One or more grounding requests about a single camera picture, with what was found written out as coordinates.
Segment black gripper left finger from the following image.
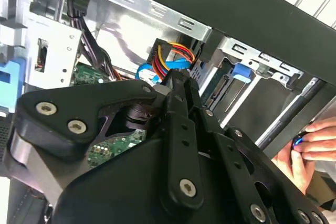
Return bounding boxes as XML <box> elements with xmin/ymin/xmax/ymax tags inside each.
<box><xmin>9</xmin><ymin>70</ymin><xmax>205</xmax><ymax>209</ymax></box>

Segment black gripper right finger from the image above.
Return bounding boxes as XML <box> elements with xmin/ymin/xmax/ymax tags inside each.
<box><xmin>183</xmin><ymin>76</ymin><xmax>332</xmax><ymax>224</ymax></box>

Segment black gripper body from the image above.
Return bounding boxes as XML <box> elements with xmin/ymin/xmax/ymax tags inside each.
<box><xmin>51</xmin><ymin>102</ymin><xmax>263</xmax><ymax>224</ymax></box>

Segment round black tool blue ring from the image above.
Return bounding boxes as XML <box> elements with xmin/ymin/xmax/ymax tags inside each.
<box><xmin>290</xmin><ymin>131</ymin><xmax>308</xmax><ymax>154</ymax></box>

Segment hard disk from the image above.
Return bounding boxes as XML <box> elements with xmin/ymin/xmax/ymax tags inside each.
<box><xmin>194</xmin><ymin>60</ymin><xmax>254</xmax><ymax>110</ymax></box>

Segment red yellow orange power wire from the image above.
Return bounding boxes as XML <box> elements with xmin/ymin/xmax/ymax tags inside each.
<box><xmin>148</xmin><ymin>38</ymin><xmax>196</xmax><ymax>80</ymax></box>

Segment blue data wire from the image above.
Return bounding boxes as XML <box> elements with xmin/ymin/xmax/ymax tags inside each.
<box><xmin>135</xmin><ymin>59</ymin><xmax>190</xmax><ymax>84</ymax></box>

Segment person's bare hand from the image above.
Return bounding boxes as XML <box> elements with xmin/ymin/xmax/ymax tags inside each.
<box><xmin>271</xmin><ymin>115</ymin><xmax>336</xmax><ymax>195</ymax></box>

